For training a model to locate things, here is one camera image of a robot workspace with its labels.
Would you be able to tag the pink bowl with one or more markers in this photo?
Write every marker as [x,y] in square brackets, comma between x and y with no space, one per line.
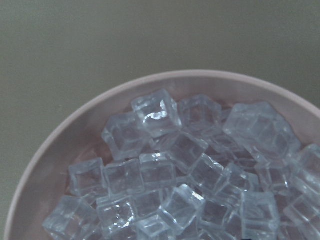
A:
[79,136]

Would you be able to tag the pile of clear ice cubes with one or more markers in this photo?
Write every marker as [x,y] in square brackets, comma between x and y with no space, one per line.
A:
[194,170]

